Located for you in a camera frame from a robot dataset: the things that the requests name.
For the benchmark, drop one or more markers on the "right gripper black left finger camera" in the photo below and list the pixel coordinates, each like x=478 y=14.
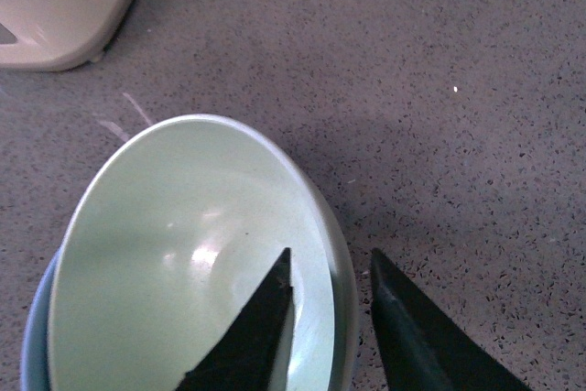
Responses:
x=255 y=351

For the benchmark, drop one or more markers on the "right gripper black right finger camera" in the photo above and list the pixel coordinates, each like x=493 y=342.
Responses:
x=421 y=348

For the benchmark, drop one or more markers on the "light green bowl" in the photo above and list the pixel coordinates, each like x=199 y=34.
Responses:
x=170 y=240

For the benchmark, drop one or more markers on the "blue bowl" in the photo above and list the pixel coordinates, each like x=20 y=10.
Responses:
x=34 y=369

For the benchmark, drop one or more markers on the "cream toaster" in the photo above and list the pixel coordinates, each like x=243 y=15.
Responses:
x=57 y=35

